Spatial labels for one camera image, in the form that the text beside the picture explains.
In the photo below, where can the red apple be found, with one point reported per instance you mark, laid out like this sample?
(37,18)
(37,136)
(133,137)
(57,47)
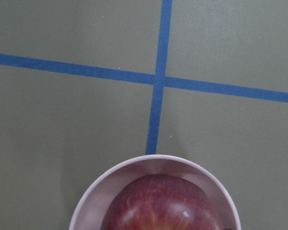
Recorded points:
(161,202)

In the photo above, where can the pink bowl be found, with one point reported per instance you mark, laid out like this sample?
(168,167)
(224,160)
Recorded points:
(92,206)

